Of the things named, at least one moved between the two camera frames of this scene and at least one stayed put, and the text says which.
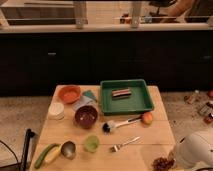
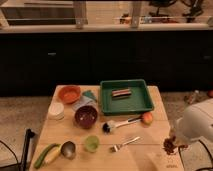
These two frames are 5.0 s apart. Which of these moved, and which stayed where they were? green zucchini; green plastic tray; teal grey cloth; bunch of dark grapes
Moved: bunch of dark grapes
Stayed: green plastic tray; teal grey cloth; green zucchini
